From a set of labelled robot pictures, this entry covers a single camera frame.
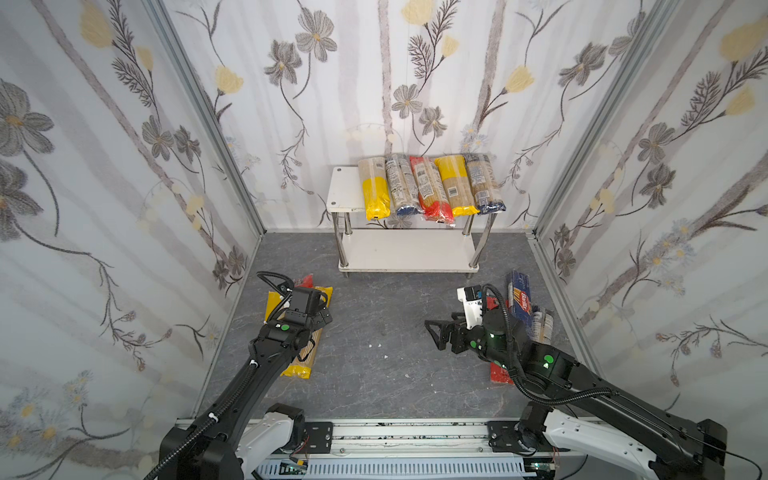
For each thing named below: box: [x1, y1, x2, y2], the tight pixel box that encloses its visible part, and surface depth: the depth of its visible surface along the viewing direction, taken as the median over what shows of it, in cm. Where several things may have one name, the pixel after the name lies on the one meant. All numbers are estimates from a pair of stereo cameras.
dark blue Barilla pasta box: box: [506, 270, 532, 321], surface depth 97 cm
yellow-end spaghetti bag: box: [434, 155, 480, 216], surface depth 84 cm
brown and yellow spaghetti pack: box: [358, 157, 391, 220], surface depth 81 cm
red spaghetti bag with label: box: [409, 156, 455, 224], surface depth 80 cm
